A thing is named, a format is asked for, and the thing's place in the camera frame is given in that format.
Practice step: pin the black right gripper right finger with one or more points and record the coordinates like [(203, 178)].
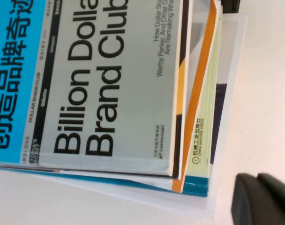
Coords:
[(278, 189)]

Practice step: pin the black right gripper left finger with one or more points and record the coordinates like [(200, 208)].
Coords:
[(250, 206)]

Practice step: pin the orange cover book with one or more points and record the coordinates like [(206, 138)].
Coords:
[(197, 93)]

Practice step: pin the dark purple yellow book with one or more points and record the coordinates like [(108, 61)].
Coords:
[(182, 89)]

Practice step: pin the white book with purple patch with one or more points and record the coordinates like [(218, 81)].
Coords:
[(231, 58)]

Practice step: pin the blue and grey book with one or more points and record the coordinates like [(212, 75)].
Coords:
[(133, 93)]

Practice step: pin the black plastic book stand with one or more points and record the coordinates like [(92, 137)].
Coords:
[(230, 4)]

